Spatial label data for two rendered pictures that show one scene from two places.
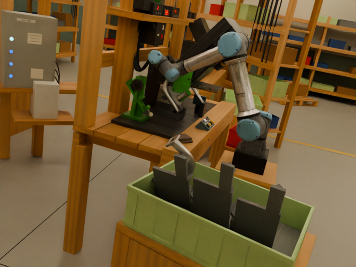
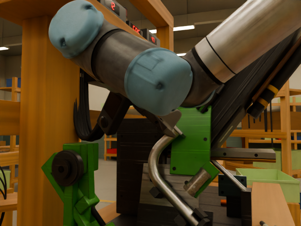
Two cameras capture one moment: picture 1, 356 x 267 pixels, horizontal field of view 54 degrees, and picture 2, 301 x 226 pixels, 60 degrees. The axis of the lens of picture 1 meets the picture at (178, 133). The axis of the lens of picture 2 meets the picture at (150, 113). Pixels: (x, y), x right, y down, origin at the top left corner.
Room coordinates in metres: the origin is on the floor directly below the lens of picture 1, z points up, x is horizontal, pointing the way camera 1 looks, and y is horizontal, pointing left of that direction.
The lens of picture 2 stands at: (1.61, 0.06, 1.20)
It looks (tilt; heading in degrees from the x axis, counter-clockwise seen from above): 3 degrees up; 7
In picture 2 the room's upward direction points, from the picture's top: straight up
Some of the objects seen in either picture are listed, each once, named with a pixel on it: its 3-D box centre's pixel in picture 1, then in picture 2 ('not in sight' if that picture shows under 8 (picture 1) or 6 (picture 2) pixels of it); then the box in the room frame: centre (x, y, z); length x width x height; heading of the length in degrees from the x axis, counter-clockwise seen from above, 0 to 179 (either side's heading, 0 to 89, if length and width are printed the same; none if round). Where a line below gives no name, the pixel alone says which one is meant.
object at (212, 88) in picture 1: (194, 83); (213, 153); (2.57, -0.05, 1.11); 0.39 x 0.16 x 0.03; 74
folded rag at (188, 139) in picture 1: (182, 138); not in sight; (1.90, -0.03, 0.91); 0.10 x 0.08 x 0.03; 125
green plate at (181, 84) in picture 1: (184, 77); (193, 139); (2.43, 0.03, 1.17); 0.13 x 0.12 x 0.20; 164
